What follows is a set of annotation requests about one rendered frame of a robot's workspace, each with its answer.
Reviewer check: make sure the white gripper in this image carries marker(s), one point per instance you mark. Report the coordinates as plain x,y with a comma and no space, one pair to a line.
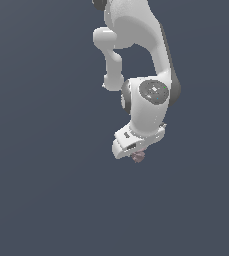
132,141

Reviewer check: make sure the small pinkish grey object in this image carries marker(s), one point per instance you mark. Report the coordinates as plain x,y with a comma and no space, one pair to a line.
139,156

